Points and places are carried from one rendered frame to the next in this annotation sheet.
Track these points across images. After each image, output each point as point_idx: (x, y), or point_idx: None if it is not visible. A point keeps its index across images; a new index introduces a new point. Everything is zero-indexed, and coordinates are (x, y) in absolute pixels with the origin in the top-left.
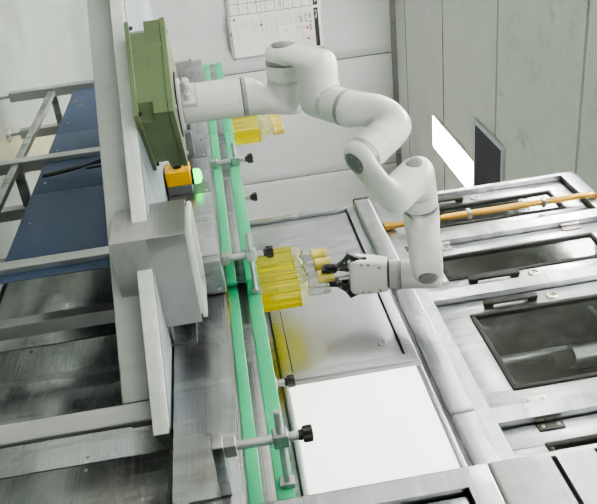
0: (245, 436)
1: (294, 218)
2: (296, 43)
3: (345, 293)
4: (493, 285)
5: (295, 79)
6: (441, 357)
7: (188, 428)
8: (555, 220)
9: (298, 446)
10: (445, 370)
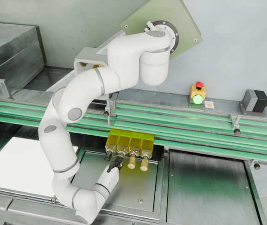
0: (26, 105)
1: (255, 201)
2: (150, 36)
3: (136, 191)
4: None
5: (140, 57)
6: (50, 213)
7: (39, 93)
8: None
9: None
10: (40, 210)
